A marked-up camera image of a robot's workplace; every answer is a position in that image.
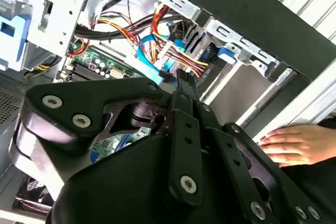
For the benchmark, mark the person's right hand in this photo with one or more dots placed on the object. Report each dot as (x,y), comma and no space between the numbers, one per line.
(302,142)

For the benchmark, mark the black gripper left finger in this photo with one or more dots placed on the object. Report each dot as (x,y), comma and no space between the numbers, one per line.
(92,95)

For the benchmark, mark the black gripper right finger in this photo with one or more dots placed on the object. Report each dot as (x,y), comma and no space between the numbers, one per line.
(236,176)

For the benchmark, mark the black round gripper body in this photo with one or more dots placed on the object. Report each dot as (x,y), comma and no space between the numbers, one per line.
(118,195)

